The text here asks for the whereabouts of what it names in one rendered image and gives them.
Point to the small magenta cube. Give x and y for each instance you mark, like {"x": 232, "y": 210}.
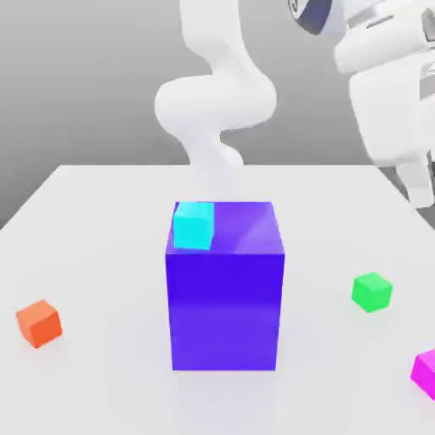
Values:
{"x": 425, "y": 372}

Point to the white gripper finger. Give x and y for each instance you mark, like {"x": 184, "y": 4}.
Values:
{"x": 416, "y": 183}

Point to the small green cube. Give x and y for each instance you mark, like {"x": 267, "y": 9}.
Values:
{"x": 371, "y": 292}

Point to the large blue box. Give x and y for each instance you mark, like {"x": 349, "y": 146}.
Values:
{"x": 224, "y": 306}

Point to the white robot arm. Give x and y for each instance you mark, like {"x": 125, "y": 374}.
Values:
{"x": 217, "y": 98}

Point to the small orange cube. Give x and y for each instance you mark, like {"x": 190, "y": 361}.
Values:
{"x": 39, "y": 324}

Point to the small cyan cube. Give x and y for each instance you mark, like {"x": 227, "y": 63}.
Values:
{"x": 193, "y": 226}

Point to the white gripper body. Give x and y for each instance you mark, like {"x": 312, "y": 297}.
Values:
{"x": 390, "y": 115}

